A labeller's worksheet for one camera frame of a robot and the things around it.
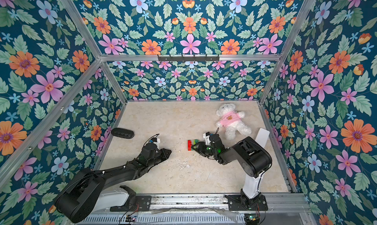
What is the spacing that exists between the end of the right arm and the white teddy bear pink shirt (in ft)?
0.51

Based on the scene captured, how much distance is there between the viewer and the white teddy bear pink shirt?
0.92 metres

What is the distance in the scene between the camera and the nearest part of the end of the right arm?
0.76 m
